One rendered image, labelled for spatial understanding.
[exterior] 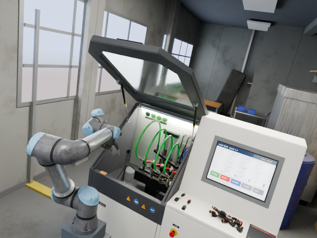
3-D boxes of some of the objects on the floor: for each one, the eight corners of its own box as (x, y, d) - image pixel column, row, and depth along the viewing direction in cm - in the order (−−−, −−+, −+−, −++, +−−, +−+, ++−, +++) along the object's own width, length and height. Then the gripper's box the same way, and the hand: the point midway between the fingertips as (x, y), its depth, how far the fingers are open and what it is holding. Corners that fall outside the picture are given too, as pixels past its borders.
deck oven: (322, 214, 370) (371, 105, 322) (252, 189, 404) (287, 87, 356) (306, 178, 495) (339, 95, 447) (253, 161, 529) (279, 83, 481)
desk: (173, 115, 794) (178, 92, 773) (216, 127, 747) (222, 103, 726) (165, 119, 726) (170, 94, 704) (212, 133, 678) (218, 107, 657)
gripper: (92, 132, 159) (103, 157, 168) (104, 136, 150) (115, 162, 160) (102, 126, 164) (112, 150, 174) (114, 129, 155) (124, 154, 165)
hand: (115, 152), depth 168 cm, fingers open, 7 cm apart
